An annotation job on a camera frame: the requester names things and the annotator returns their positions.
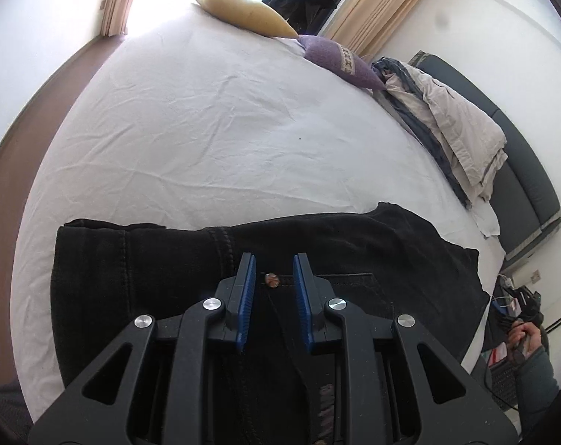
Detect dark hanging clothing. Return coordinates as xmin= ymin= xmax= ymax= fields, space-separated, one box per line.
xmin=261 ymin=0 xmax=337 ymax=35

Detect grey padded headboard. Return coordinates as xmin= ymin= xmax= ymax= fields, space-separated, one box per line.
xmin=409 ymin=51 xmax=561 ymax=260

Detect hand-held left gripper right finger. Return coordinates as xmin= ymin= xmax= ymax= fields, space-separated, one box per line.
xmin=292 ymin=253 xmax=522 ymax=445

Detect white charging cable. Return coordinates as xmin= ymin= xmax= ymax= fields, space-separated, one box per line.
xmin=491 ymin=287 xmax=517 ymax=309

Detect black denim pants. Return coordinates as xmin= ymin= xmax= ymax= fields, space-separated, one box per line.
xmin=51 ymin=201 xmax=492 ymax=445

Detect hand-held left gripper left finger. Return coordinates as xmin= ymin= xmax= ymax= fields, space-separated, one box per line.
xmin=27 ymin=253 xmax=258 ymax=445

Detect bed with white sheet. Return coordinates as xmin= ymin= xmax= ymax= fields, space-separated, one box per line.
xmin=9 ymin=9 xmax=508 ymax=427

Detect person's right forearm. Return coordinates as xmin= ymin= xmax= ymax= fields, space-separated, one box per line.
xmin=517 ymin=347 xmax=561 ymax=445

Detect black cable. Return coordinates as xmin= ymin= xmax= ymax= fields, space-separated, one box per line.
xmin=544 ymin=303 xmax=561 ymax=334

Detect dark bag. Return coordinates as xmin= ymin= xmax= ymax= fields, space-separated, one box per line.
xmin=509 ymin=286 xmax=541 ymax=316

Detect yellow pillow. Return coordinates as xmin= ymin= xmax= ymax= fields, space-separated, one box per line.
xmin=194 ymin=0 xmax=300 ymax=39

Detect folded beige and blue duvet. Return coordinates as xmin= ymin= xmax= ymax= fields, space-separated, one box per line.
xmin=372 ymin=57 xmax=508 ymax=209

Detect purple pillow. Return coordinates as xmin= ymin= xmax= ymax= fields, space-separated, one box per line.
xmin=298 ymin=34 xmax=387 ymax=91

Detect person's right hand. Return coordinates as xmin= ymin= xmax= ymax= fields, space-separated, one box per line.
xmin=507 ymin=322 xmax=548 ymax=366

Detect dark grey cloth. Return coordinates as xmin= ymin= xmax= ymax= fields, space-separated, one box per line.
xmin=0 ymin=382 xmax=33 ymax=445

